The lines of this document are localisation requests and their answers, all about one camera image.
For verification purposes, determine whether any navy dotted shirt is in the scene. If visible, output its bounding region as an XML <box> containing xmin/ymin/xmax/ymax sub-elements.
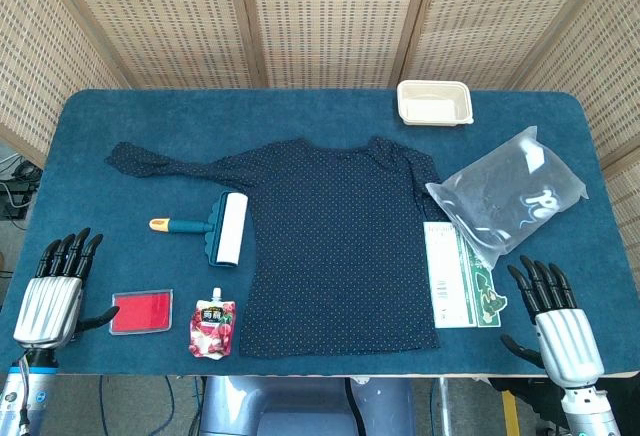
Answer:
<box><xmin>104</xmin><ymin>136</ymin><xmax>442</xmax><ymax>360</ymax></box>

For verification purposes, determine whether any clear zip bag dark garment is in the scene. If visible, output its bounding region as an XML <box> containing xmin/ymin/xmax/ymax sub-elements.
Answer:
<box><xmin>424</xmin><ymin>125</ymin><xmax>590</xmax><ymax>259</ymax></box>

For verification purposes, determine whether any grey-blue robot torso base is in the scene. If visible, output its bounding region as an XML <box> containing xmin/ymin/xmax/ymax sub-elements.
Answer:
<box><xmin>199</xmin><ymin>375</ymin><xmax>416</xmax><ymax>436</ymax></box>

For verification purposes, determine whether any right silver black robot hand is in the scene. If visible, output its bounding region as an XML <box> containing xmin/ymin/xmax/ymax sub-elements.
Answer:
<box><xmin>499</xmin><ymin>254</ymin><xmax>605</xmax><ymax>388</ymax></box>

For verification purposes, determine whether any beige plastic food container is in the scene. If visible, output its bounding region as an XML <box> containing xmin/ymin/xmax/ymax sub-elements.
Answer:
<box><xmin>396</xmin><ymin>79</ymin><xmax>475</xmax><ymax>128</ymax></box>

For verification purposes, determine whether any red lychee jelly drink pouch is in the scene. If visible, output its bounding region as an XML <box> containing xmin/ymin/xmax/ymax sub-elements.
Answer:
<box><xmin>188</xmin><ymin>287</ymin><xmax>238</xmax><ymax>361</ymax></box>

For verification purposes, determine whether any red card in clear sleeve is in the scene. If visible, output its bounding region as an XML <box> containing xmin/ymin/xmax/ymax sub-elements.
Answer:
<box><xmin>110</xmin><ymin>289</ymin><xmax>174</xmax><ymax>336</ymax></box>

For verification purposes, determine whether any woven bamboo folding screen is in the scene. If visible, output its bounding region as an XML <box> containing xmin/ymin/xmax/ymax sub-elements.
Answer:
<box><xmin>0</xmin><ymin>0</ymin><xmax>640</xmax><ymax>207</ymax></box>

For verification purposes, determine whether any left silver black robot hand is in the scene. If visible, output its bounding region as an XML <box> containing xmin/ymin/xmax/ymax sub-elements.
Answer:
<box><xmin>13</xmin><ymin>227</ymin><xmax>120</xmax><ymax>350</ymax></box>

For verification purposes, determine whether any lint roller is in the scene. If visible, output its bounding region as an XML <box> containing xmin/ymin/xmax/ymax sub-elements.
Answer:
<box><xmin>148</xmin><ymin>192</ymin><xmax>250</xmax><ymax>270</ymax></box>

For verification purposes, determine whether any white green flat paper package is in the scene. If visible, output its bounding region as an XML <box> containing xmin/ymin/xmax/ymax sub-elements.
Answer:
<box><xmin>422</xmin><ymin>221</ymin><xmax>510</xmax><ymax>330</ymax></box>

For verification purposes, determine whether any blue felt table cover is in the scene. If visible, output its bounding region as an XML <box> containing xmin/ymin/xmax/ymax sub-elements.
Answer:
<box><xmin>0</xmin><ymin>88</ymin><xmax>634</xmax><ymax>377</ymax></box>

